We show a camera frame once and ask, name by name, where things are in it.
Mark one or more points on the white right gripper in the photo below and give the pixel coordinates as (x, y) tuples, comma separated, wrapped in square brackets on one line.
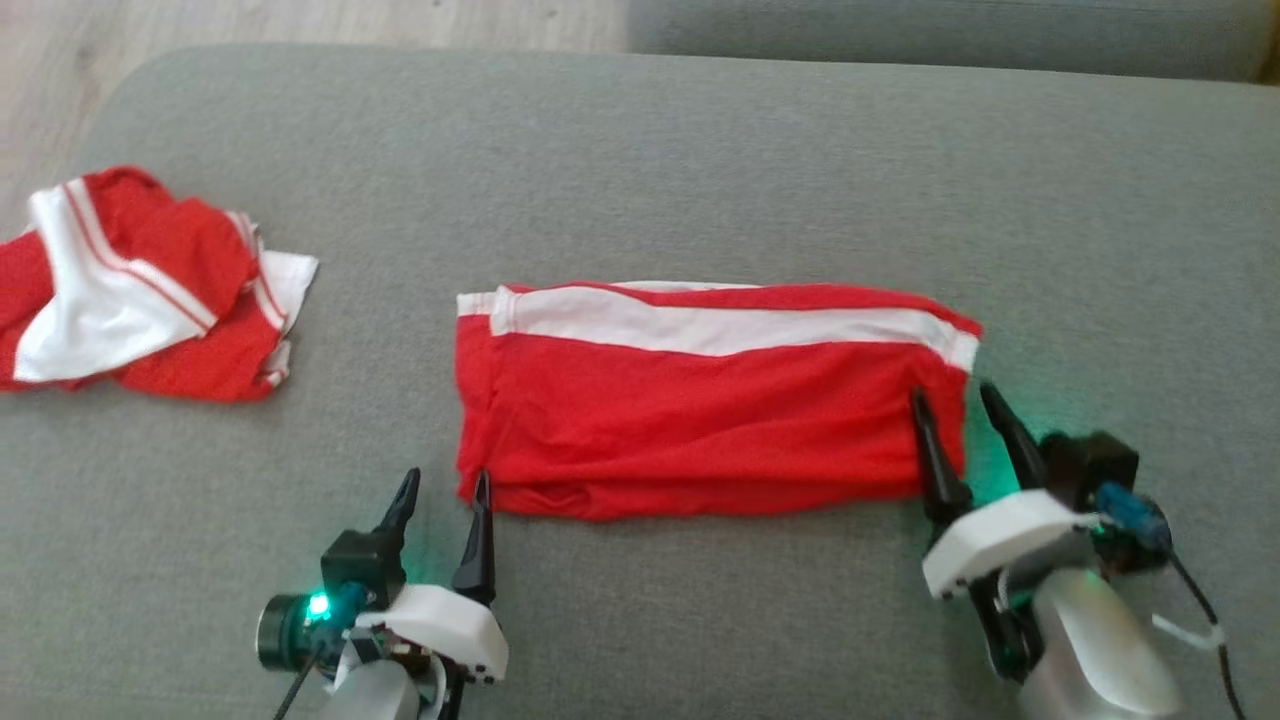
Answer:
[(1000, 535)]

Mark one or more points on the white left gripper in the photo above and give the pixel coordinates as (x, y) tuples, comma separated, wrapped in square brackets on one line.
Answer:
[(450, 625)]

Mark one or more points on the red shorts with white stripe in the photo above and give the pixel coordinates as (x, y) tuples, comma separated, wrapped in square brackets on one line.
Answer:
[(700, 420)]

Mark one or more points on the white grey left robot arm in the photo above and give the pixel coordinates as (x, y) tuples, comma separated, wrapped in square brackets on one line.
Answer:
[(375, 695)]

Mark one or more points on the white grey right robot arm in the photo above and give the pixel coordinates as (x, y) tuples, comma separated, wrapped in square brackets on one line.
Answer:
[(1090, 650)]

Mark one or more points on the red and white jersey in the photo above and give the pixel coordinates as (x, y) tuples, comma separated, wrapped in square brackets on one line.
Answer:
[(180, 240)]

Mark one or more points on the large grey sofa seat cushion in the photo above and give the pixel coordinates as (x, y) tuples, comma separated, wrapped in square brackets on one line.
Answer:
[(700, 150)]

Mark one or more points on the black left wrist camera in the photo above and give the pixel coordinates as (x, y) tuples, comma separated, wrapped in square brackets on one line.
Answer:
[(355, 570)]

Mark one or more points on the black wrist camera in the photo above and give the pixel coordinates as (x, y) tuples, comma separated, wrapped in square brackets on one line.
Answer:
[(1090, 460), (355, 570)]

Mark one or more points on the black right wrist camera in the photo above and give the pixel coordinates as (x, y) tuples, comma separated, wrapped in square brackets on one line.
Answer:
[(1090, 460)]

